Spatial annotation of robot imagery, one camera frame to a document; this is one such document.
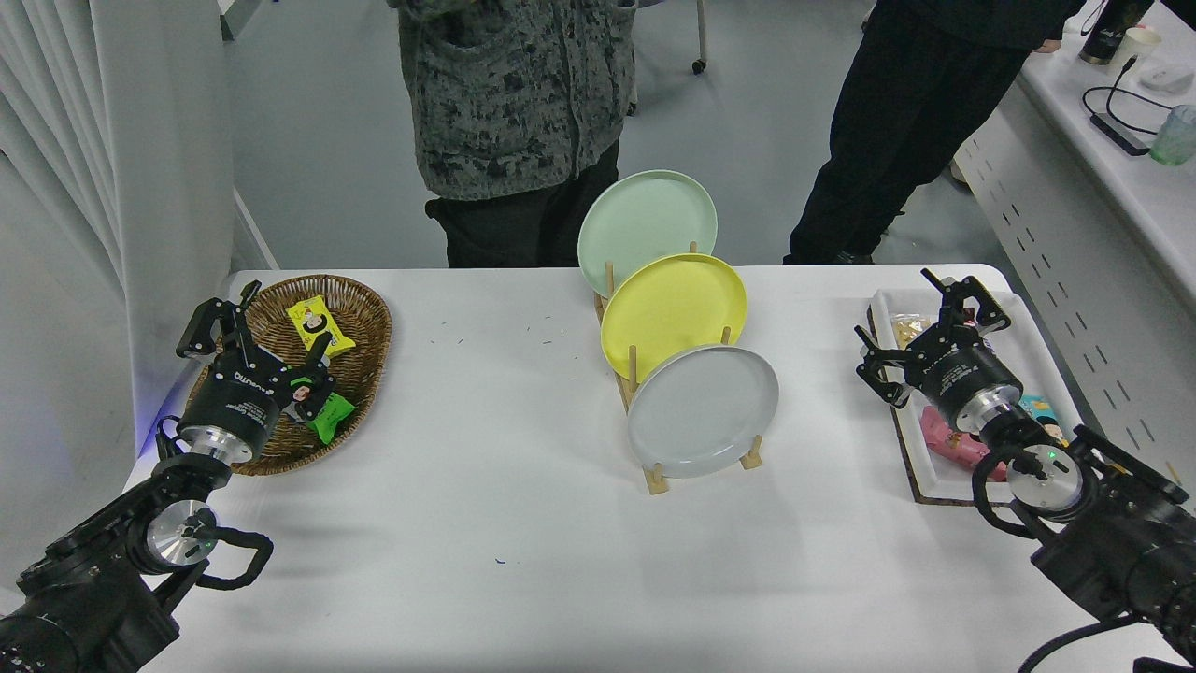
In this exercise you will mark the clear cracker packet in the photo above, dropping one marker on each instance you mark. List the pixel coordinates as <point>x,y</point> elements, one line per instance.
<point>904,329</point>

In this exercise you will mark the brown wicker basket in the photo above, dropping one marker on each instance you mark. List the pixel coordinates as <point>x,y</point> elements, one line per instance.
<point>360,308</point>

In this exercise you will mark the white curtain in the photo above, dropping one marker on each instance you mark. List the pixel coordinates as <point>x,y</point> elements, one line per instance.
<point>93,140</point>

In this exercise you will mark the pink snack packet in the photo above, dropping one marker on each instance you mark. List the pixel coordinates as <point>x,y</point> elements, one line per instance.
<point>948,439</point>

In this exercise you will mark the yellow plate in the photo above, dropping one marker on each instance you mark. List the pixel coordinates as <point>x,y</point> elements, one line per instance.
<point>668,313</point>

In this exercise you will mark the black bottle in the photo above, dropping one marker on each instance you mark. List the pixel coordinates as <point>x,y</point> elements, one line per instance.
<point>1107,37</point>

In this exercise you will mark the white computer mouse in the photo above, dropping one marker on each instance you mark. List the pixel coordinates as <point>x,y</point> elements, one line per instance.
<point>1168,78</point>

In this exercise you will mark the pale green plate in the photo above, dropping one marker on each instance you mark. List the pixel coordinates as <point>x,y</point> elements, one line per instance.
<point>645,220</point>

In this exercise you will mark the white tray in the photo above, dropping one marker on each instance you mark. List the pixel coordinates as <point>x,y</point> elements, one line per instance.
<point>1030,322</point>

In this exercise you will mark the teal snack packet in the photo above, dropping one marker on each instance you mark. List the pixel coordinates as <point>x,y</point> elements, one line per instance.
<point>1039,408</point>

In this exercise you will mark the white side table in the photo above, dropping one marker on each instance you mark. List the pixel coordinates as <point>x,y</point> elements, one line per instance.
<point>1074,243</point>

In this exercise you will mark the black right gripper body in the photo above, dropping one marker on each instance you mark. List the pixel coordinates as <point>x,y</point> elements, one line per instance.
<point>972,374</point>

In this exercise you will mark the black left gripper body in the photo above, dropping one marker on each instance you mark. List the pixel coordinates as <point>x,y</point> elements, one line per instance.
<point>238,397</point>

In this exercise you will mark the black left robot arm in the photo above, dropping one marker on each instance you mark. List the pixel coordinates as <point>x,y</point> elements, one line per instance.
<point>93,589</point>

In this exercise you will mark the person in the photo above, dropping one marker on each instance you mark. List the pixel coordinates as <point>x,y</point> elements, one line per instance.
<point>897,121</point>
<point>514,93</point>

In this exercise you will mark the translucent green cup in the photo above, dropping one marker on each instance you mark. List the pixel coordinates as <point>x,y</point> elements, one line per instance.
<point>1175,138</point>

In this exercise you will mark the chair leg with caster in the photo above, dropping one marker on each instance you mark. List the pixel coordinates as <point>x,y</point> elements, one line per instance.
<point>699,64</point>

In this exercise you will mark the wooden plate rack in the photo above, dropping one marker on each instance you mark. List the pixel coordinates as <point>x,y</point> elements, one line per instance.
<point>657,481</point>

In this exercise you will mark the person's hand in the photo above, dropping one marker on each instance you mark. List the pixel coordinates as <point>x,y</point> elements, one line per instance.
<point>1050,45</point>

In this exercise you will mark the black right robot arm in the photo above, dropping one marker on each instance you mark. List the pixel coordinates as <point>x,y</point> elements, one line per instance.
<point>1121,551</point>

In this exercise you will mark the grey plate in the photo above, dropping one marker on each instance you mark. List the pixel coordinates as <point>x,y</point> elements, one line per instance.
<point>701,411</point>

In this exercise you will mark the white paper cup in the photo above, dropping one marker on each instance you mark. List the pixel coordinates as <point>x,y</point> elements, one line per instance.
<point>1142,45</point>

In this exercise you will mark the yellow snack packet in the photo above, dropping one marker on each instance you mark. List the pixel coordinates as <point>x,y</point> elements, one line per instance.
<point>313,322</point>

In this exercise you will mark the green snack packet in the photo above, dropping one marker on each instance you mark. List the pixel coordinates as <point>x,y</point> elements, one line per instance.
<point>334,418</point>

